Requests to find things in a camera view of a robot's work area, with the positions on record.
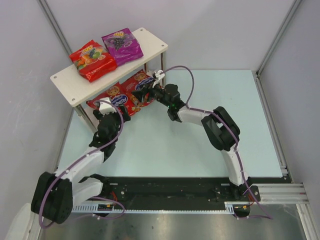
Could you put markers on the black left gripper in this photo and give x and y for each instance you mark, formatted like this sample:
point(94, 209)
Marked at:
point(110, 114)

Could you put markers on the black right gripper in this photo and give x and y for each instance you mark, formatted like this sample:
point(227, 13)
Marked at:
point(150, 90)

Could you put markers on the red matryoshka candy bag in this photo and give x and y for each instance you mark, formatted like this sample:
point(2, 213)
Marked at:
point(117, 96)
point(134, 83)

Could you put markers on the purple grape candy bag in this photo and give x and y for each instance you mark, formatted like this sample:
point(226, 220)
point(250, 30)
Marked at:
point(122, 46)

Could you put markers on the red fruit candy bag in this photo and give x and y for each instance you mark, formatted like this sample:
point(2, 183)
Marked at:
point(92, 61)

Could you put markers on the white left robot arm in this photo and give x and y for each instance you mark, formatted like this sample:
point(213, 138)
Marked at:
point(57, 193)

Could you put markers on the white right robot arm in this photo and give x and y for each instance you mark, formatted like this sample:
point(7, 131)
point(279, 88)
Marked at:
point(221, 130)

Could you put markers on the light wooden two-tier shelf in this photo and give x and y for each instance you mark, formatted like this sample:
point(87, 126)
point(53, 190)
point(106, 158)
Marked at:
point(76, 89)

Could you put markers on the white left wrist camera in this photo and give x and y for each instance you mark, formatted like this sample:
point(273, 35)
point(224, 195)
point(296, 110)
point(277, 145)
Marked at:
point(105, 106)

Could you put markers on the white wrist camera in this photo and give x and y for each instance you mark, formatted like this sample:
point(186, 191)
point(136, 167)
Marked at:
point(105, 106)
point(158, 76)

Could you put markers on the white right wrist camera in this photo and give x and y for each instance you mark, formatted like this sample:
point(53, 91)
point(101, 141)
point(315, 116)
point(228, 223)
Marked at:
point(158, 76)

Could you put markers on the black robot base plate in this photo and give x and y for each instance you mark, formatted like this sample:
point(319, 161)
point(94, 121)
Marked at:
point(216, 188)

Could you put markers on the aluminium frame post left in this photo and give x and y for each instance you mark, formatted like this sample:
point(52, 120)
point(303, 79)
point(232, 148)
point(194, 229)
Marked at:
point(49, 15)

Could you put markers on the grey slotted cable duct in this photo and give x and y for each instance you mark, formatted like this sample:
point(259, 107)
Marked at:
point(200, 207)

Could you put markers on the aluminium frame rail right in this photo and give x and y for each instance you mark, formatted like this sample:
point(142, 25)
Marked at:
point(287, 129)

